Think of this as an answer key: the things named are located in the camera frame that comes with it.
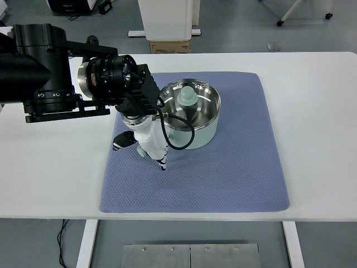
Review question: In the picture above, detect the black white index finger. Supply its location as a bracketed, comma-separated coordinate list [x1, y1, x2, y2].
[156, 148, 168, 171]

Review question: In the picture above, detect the white wheeled chair base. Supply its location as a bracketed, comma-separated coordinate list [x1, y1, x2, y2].
[258, 0, 334, 27]

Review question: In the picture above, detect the cardboard box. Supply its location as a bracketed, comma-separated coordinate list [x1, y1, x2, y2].
[149, 40, 191, 54]

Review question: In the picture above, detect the black floor cable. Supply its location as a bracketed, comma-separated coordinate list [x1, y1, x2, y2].
[56, 219, 70, 268]

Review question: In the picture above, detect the glass lid with green knob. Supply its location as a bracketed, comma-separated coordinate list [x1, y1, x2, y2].
[160, 79, 221, 130]

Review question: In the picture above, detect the metal floor plate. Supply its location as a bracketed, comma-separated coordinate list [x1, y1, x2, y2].
[121, 243, 261, 267]

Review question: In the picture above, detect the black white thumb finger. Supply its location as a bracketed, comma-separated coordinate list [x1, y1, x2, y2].
[112, 131, 137, 151]

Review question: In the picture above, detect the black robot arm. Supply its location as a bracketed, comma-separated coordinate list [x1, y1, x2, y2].
[1, 23, 168, 169]

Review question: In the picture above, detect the blue quilted mat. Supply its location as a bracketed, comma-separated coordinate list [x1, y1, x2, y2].
[100, 72, 290, 213]

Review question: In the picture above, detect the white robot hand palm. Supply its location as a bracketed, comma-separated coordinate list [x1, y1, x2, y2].
[122, 115, 168, 161]

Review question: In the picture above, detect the black equipment on floor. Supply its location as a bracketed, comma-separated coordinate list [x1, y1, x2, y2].
[46, 0, 114, 15]

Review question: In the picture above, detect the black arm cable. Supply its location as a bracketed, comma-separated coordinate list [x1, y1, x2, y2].
[152, 96, 195, 151]

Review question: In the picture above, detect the grey floor outlet cover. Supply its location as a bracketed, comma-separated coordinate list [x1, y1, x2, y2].
[267, 42, 283, 52]

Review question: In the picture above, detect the white table leg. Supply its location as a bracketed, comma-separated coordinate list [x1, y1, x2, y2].
[282, 221, 305, 268]
[76, 219, 99, 268]

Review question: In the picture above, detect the green pot with handle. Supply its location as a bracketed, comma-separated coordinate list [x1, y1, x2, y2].
[137, 79, 221, 159]

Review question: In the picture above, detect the right white table leg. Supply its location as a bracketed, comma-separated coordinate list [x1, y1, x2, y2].
[282, 221, 305, 268]

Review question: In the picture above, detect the left white table leg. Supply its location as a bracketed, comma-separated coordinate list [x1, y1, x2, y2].
[76, 219, 99, 268]

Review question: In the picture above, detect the white cabinet on stand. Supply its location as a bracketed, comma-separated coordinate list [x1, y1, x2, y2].
[128, 0, 201, 41]

